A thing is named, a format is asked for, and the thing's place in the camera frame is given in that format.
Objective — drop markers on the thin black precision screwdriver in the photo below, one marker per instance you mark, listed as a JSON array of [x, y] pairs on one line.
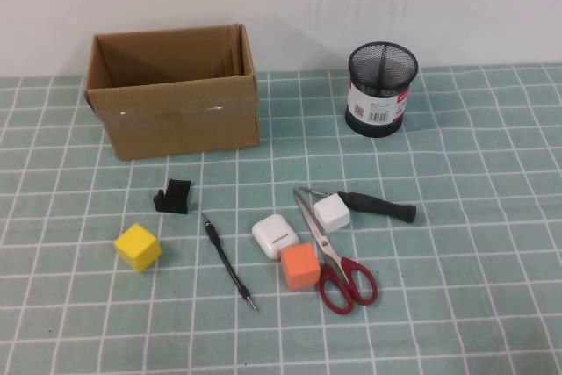
[[224, 256]]

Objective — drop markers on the white earbuds case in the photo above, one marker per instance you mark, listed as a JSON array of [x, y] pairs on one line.
[[274, 234]]

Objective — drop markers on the white cube block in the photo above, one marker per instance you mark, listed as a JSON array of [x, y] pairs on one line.
[[332, 216]]

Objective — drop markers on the orange cube block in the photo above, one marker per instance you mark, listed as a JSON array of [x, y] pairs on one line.
[[300, 267]]

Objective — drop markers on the black mesh pen holder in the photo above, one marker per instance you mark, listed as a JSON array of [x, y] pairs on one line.
[[377, 103]]

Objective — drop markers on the brown cardboard box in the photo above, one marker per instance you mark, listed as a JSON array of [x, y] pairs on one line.
[[175, 116]]

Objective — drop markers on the yellow cube block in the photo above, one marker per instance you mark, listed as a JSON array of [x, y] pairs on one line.
[[137, 250]]

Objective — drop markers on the green checkered tablecloth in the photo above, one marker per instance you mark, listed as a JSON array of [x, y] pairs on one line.
[[439, 261]]

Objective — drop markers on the black plastic bracket part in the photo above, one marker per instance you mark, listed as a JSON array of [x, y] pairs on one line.
[[175, 197]]

